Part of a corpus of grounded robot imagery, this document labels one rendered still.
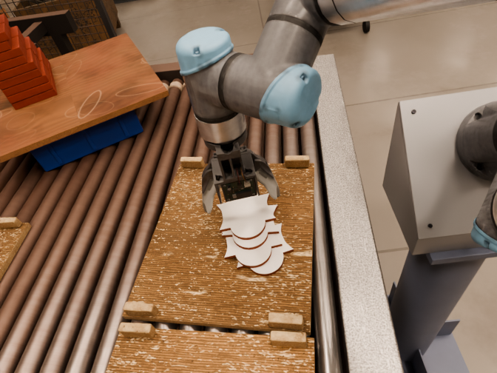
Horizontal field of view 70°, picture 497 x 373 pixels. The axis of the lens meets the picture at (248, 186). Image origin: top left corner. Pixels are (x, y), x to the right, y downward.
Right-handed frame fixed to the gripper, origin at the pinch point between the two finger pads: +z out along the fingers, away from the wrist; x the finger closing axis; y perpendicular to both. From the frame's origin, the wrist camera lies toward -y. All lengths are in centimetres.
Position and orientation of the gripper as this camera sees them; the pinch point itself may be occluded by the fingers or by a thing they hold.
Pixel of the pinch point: (242, 201)
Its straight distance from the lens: 72.7
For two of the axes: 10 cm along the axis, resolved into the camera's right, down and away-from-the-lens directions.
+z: 1.5, 6.7, 7.2
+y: 1.5, 7.1, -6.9
